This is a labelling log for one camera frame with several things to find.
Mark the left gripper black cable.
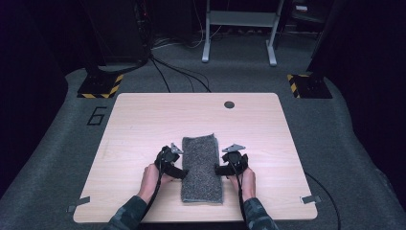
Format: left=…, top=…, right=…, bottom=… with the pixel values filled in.
left=139, top=149, right=168, bottom=222

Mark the grey towel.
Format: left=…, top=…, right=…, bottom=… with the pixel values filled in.
left=180, top=132, right=224, bottom=205

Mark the person's right hand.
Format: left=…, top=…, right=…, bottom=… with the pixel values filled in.
left=227, top=167, right=258, bottom=202

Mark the white metal desk frame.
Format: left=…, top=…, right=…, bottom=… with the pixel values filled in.
left=201, top=0, right=285, bottom=67

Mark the grey tape strip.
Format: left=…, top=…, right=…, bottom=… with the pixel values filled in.
left=300, top=195, right=323, bottom=205
left=66, top=195, right=92, bottom=214

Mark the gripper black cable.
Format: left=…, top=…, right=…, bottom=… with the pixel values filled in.
left=139, top=149, right=168, bottom=222
left=230, top=156, right=247, bottom=223

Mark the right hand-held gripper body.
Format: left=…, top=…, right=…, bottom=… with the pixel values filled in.
left=221, top=143, right=250, bottom=175

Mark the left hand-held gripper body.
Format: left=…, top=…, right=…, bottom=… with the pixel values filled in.
left=154, top=142, right=186, bottom=171

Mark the person's left hand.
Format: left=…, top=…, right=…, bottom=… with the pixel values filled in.
left=136, top=163, right=176, bottom=204

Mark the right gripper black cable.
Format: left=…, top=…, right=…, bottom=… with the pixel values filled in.
left=230, top=156, right=247, bottom=223

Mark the black floor cable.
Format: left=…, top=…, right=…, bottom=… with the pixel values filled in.
left=148, top=57, right=171, bottom=94
left=304, top=172, right=342, bottom=230
left=151, top=56, right=213, bottom=94

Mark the hazard striped stand base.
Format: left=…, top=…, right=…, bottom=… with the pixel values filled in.
left=77, top=71, right=124, bottom=100
left=285, top=73, right=333, bottom=100

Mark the black cabinet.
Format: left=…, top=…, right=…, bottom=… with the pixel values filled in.
left=79, top=0, right=151, bottom=72

